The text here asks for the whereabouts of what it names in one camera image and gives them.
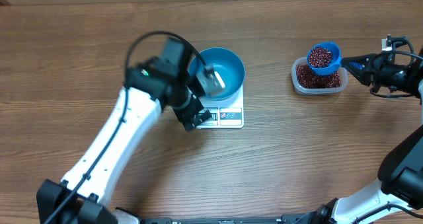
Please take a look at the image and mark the white digital kitchen scale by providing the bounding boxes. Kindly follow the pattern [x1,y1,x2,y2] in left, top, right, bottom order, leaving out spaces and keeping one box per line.
[196,86,245,129]

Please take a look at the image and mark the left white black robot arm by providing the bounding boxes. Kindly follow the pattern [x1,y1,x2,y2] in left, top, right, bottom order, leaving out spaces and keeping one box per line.
[36,32,215,224]

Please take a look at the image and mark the blue plastic measuring scoop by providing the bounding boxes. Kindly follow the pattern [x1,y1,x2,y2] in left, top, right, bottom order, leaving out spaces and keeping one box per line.
[307,42,341,75]

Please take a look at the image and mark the clear plastic container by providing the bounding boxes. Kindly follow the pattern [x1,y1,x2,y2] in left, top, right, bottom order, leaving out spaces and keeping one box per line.
[291,57,348,95]

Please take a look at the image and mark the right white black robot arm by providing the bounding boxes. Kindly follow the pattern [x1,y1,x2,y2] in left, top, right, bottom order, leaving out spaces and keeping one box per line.
[296,46,422,223]

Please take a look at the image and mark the teal metal bowl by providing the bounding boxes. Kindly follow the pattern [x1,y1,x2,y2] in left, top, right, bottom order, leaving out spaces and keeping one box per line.
[188,48,246,100]

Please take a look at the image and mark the red adzuki beans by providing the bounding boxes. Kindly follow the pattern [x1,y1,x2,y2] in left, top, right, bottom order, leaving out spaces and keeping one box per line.
[295,46,341,89]

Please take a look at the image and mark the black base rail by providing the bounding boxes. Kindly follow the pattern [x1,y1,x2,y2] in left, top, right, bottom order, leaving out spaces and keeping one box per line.
[112,207,318,224]

